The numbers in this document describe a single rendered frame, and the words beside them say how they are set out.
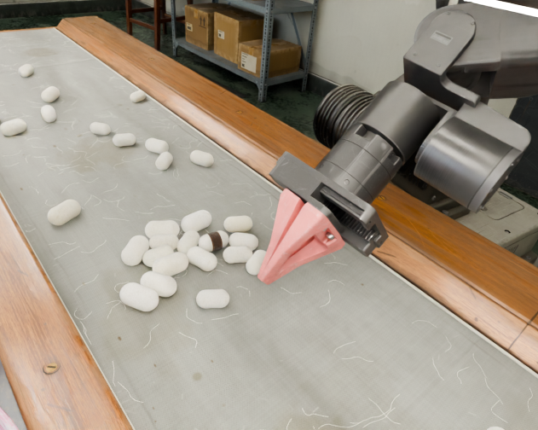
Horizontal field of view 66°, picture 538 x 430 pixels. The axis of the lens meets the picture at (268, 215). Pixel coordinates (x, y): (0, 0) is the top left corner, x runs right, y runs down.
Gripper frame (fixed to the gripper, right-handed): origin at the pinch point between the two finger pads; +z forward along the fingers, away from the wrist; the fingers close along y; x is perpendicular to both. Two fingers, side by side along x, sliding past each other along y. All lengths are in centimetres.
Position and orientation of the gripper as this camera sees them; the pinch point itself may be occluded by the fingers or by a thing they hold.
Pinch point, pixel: (269, 273)
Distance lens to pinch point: 35.9
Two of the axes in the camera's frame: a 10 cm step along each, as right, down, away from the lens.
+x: 4.1, 3.9, 8.2
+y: 6.4, 5.2, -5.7
